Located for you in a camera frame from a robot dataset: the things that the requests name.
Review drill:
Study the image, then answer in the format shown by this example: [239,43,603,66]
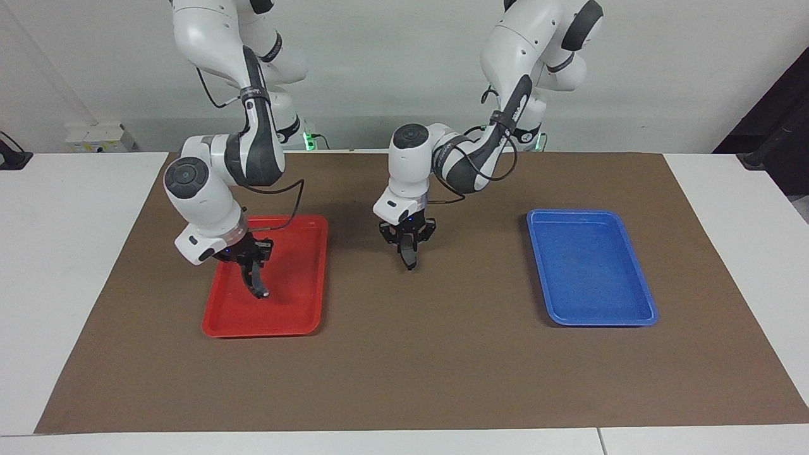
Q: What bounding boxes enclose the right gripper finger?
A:
[250,235,274,266]
[215,243,252,280]

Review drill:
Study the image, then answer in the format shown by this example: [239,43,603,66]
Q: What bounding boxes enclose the dark brake pad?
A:
[397,234,418,271]

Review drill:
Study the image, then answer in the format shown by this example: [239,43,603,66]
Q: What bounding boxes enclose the curved brake shoe white web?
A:
[243,262,271,300]

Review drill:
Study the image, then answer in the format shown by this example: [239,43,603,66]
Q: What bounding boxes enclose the red plastic tray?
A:
[202,214,329,339]

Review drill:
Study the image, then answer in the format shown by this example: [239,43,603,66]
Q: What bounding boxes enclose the brown table mat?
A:
[35,150,809,435]

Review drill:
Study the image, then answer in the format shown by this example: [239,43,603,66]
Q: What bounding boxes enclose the blue plastic tray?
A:
[526,209,659,327]

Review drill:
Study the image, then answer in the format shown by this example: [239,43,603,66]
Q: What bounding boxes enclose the black clamp on table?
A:
[0,131,33,170]

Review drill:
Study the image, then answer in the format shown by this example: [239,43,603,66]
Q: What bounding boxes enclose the black equipment stand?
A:
[713,47,809,198]

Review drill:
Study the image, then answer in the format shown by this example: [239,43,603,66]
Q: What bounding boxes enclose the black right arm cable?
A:
[196,66,306,229]

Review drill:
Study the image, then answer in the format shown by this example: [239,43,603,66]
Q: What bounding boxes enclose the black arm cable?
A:
[196,66,306,229]
[427,87,520,205]

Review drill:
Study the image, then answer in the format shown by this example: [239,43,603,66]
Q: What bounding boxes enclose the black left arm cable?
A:
[427,87,520,205]

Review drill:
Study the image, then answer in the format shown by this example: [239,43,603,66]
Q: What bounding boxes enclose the white wall socket box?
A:
[65,123,135,154]

